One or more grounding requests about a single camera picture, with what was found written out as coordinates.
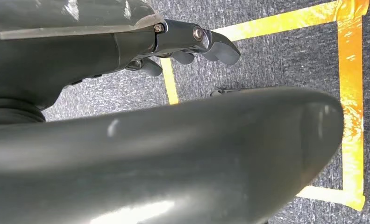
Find yellow floor tape strip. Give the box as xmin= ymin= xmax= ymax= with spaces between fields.
xmin=336 ymin=0 xmax=370 ymax=212
xmin=212 ymin=0 xmax=370 ymax=42
xmin=296 ymin=185 xmax=366 ymax=212
xmin=159 ymin=57 xmax=180 ymax=106

